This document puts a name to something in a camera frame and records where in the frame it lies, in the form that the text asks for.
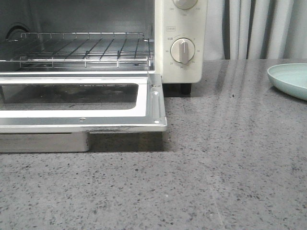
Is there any black oven foot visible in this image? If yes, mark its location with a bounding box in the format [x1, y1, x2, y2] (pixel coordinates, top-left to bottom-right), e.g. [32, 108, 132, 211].
[180, 83, 191, 95]

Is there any grey white curtain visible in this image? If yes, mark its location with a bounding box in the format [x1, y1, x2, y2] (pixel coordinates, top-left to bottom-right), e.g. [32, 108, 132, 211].
[204, 0, 307, 60]

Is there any glass oven door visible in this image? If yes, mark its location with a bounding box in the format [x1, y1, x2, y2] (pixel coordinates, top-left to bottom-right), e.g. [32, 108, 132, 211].
[0, 72, 167, 153]

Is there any cream white toaster oven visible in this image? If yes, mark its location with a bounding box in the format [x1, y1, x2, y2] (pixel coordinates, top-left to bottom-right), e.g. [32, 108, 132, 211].
[0, 0, 208, 94]

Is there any metal wire oven rack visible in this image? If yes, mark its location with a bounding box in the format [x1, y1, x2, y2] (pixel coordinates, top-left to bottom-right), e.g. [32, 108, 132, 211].
[0, 32, 154, 72]

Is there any lower timer knob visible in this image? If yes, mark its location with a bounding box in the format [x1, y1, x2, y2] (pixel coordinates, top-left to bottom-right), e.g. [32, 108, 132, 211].
[171, 38, 195, 64]

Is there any mint green plate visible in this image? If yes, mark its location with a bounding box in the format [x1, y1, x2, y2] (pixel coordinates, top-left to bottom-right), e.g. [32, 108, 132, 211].
[267, 63, 307, 101]

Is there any upper temperature knob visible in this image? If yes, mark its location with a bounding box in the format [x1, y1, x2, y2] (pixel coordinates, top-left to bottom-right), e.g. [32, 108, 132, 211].
[173, 0, 197, 10]

